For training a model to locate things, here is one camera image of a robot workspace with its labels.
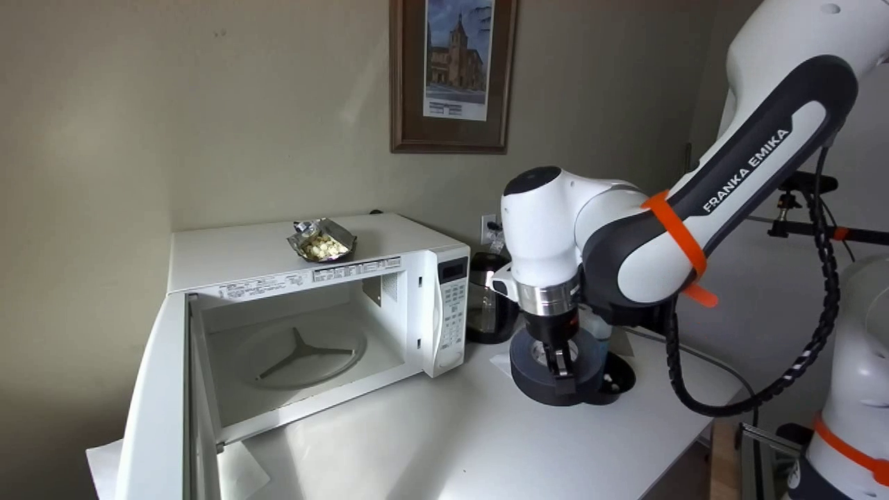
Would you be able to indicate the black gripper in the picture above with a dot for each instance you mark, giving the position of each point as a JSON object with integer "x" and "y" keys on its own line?
{"x": 553, "y": 337}

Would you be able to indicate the black masking tape roll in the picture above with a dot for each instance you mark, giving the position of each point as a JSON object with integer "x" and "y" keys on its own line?
{"x": 560, "y": 382}

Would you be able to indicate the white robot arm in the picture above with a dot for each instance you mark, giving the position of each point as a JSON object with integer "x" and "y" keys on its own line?
{"x": 604, "y": 246}

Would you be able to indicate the glass microwave turntable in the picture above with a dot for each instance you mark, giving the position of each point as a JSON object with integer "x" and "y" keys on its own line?
{"x": 299, "y": 354}

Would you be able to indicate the white microwave oven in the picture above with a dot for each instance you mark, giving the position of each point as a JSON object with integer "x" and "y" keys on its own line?
{"x": 404, "y": 289}

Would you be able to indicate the microwave door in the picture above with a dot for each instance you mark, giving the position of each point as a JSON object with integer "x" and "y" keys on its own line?
{"x": 167, "y": 447}

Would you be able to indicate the black bowl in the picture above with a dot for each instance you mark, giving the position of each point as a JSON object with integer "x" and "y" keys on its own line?
{"x": 614, "y": 379}

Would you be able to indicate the black electric kettle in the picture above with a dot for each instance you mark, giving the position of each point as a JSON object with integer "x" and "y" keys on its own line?
{"x": 490, "y": 315}

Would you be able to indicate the small metal tray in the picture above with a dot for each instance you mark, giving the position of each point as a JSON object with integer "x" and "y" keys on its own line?
{"x": 319, "y": 240}

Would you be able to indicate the wood framed picture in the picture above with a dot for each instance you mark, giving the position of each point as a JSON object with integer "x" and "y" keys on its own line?
{"x": 450, "y": 73}

